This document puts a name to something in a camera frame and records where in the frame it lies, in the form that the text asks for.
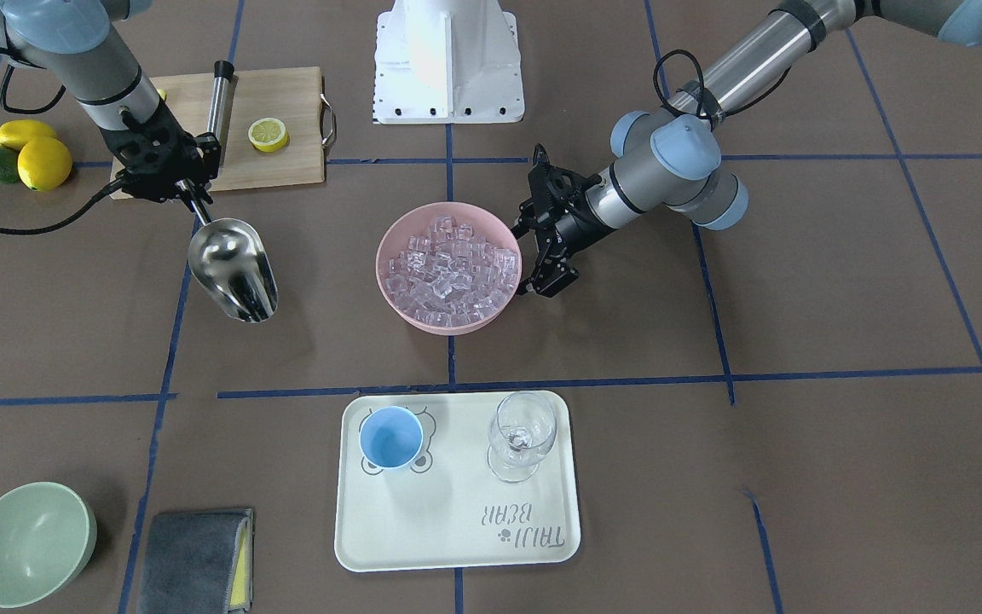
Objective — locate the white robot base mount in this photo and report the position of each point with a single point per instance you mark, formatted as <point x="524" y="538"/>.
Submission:
<point x="447" y="62"/>

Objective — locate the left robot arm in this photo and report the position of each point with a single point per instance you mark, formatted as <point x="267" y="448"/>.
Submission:
<point x="670" y="157"/>

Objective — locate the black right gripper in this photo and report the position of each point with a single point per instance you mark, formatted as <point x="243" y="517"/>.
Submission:
<point x="199" y="159"/>

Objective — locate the grey yellow cloth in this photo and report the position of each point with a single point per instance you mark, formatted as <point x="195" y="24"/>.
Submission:
<point x="199" y="562"/>

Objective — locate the green bowl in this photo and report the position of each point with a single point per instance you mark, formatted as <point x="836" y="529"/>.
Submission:
<point x="47" y="536"/>

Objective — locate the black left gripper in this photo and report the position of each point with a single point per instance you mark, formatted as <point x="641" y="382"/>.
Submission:
<point x="580" y="224"/>

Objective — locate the steel cylinder black cap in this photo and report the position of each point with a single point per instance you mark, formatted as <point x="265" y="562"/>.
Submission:
<point x="221" y="100"/>

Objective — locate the steel ice scoop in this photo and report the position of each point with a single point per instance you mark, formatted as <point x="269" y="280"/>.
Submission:
<point x="228" y="260"/>

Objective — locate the clear wine glass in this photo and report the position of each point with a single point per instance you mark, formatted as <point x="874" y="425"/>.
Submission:
<point x="521" y="434"/>

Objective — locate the clear ice cubes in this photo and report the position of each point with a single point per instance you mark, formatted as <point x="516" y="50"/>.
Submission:
<point x="450" y="273"/>

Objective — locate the pink bowl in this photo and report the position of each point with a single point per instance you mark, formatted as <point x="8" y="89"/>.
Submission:
<point x="448" y="324"/>

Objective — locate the yellow mango fruit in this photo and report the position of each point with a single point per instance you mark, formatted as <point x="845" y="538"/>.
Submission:
<point x="15" y="134"/>

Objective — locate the cream bear tray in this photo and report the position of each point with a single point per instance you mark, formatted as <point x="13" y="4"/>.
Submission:
<point x="446" y="508"/>

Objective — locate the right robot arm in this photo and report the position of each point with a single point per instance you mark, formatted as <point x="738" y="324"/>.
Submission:
<point x="76" y="41"/>

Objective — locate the wooden cutting board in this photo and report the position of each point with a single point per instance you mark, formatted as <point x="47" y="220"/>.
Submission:
<point x="290" y="94"/>

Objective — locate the yellow lemon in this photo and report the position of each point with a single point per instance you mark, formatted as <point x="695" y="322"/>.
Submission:
<point x="44" y="163"/>

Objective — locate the light blue cup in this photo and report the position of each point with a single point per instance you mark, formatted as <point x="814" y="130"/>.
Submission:
<point x="390" y="438"/>

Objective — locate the half lemon slice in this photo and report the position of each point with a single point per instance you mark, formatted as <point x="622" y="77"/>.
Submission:
<point x="268" y="135"/>

